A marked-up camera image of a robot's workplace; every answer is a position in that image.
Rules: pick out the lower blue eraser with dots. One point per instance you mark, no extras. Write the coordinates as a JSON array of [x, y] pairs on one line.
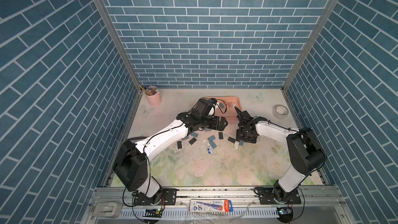
[[213, 145]]

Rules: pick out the pink metal pencil bucket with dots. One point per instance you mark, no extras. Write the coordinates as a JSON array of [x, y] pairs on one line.
[[153, 96]]

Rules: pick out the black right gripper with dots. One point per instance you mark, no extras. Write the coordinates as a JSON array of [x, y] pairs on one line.
[[238, 137]]

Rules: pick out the red blue pen package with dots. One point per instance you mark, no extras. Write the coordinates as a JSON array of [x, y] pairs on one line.
[[211, 206]]

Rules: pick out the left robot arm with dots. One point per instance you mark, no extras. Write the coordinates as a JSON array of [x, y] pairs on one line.
[[132, 162]]

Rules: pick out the black calculator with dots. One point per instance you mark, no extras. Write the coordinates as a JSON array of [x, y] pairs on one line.
[[133, 138]]

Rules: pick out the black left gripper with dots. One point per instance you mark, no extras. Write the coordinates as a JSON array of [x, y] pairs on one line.
[[221, 126]]

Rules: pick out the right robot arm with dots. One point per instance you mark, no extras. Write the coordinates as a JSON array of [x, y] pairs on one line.
[[306, 153]]

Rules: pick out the teal speckled eraser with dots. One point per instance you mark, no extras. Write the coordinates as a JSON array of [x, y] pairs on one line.
[[194, 134]]

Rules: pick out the tape roll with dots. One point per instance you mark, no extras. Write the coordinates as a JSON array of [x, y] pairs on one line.
[[280, 112]]

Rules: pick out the dark grey eraser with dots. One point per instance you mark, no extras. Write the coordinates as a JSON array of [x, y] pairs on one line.
[[192, 141]]

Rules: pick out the blue eraser with print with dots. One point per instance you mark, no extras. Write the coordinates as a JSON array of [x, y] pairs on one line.
[[211, 138]]

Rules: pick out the pink storage tray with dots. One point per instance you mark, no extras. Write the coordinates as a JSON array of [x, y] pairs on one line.
[[226, 106]]

